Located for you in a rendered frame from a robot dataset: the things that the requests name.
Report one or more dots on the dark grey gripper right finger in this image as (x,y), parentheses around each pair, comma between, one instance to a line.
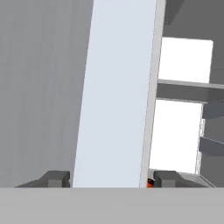
(167,178)

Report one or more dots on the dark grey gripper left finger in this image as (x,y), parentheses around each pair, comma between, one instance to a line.
(55,178)

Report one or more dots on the grey fridge shelf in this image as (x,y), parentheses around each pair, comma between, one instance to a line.
(189,90)

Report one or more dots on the grey fridge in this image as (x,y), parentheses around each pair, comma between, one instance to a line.
(186,87)

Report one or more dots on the grey fridge door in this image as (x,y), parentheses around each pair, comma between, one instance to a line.
(116,93)

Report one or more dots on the orange red item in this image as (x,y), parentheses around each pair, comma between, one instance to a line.
(150,183)

